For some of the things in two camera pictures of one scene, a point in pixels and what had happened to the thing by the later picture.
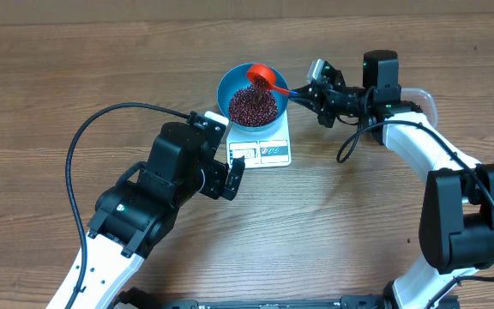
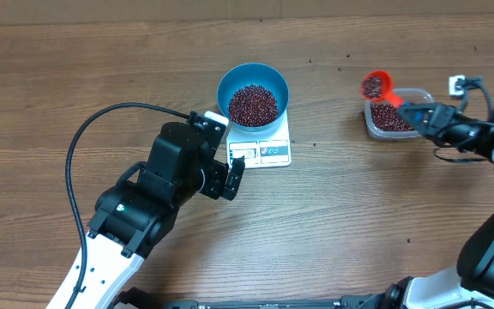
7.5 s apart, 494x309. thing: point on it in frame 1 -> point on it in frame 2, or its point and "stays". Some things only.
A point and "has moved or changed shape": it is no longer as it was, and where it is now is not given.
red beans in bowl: (255, 106) stays
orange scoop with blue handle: (266, 76) has moved or changed shape
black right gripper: (323, 105) -> (437, 119)
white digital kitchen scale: (268, 149) stays
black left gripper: (216, 187) stays
